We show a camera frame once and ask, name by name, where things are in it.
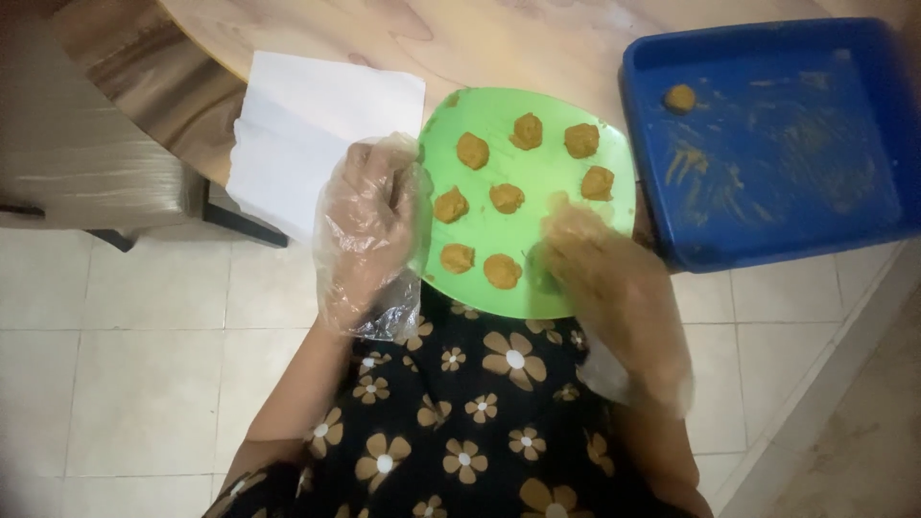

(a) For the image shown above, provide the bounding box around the white paper sheet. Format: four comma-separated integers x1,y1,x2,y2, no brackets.
225,49,427,243

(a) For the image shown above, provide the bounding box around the green plastic plate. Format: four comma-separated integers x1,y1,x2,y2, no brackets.
413,87,638,320

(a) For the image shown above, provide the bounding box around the single brown dough lump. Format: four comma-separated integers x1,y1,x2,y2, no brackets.
662,83,697,115

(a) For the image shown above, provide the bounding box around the blue plastic tray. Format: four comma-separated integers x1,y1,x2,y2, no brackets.
619,17,921,273

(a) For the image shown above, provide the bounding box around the group of brown dough balls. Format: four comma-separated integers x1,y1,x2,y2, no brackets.
433,112,616,291

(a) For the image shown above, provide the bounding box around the person's right hand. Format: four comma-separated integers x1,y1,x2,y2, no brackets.
535,193,695,418

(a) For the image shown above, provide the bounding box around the person's left hand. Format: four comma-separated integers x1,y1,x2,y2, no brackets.
314,132,434,338

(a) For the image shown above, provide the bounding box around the grey wooden chair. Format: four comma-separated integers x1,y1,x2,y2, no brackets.
0,0,289,253

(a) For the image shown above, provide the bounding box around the black floral dress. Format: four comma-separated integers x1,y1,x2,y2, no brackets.
203,286,693,518

